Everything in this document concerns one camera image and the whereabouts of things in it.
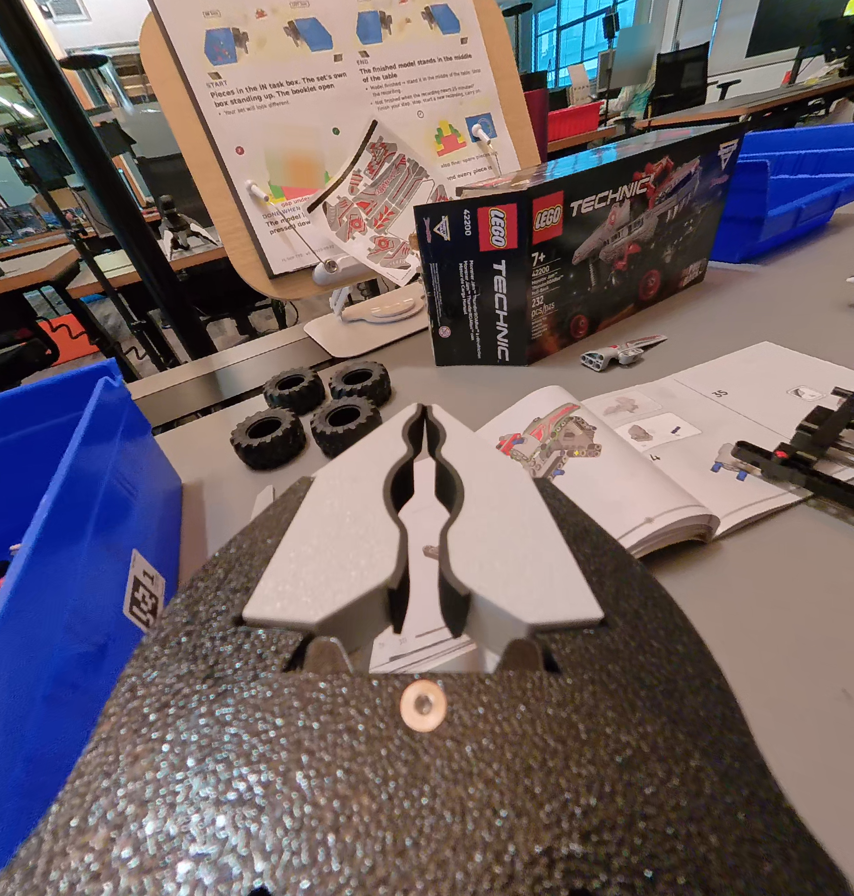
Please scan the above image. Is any background long desk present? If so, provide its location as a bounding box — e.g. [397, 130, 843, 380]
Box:
[549, 70, 854, 151]

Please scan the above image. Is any red storage bin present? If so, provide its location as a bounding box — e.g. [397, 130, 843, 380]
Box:
[547, 100, 604, 144]

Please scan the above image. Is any white board stand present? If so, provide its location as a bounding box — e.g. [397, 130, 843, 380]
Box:
[303, 262, 431, 358]

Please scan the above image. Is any grey and red panel piece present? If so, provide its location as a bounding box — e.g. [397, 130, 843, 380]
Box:
[579, 335, 669, 370]

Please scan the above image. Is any wooden instruction board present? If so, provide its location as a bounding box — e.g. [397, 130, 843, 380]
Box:
[139, 0, 543, 302]

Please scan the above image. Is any open instruction booklet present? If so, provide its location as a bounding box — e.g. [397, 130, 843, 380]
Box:
[367, 341, 854, 674]

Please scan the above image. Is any black metal post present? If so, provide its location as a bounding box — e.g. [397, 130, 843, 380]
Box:
[0, 0, 218, 361]

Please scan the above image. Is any black toy set box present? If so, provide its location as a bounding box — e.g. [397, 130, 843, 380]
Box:
[413, 125, 746, 368]

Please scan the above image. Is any black toy tire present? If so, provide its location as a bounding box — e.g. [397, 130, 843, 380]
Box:
[310, 397, 384, 459]
[329, 360, 393, 408]
[231, 409, 307, 471]
[262, 369, 326, 415]

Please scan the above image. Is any black and blue brick chassis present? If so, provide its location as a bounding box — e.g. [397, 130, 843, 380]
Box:
[710, 360, 854, 494]

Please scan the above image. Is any plain blue storage bin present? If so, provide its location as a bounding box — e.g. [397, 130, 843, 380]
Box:
[710, 119, 854, 266]

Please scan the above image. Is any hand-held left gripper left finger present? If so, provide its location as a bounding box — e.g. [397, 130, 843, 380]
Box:
[241, 402, 428, 659]

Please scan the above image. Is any grey and red sticker sheet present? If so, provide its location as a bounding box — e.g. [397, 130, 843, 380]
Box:
[306, 119, 450, 284]

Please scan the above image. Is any background wooden table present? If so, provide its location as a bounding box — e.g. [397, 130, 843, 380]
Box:
[0, 227, 235, 302]

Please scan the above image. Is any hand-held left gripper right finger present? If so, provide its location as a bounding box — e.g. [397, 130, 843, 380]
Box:
[425, 402, 606, 673]

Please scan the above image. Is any black office chair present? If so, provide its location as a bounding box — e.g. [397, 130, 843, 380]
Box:
[644, 42, 711, 120]

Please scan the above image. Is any grey desk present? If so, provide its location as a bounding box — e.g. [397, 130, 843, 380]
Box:
[122, 210, 854, 896]

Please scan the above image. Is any black camera tripod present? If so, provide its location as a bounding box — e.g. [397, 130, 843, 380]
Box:
[0, 122, 165, 382]

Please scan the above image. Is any blue storage bin with tag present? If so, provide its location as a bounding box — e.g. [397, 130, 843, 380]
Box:
[0, 358, 184, 890]

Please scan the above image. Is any small black tripod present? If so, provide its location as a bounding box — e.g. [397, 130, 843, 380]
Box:
[157, 195, 222, 263]

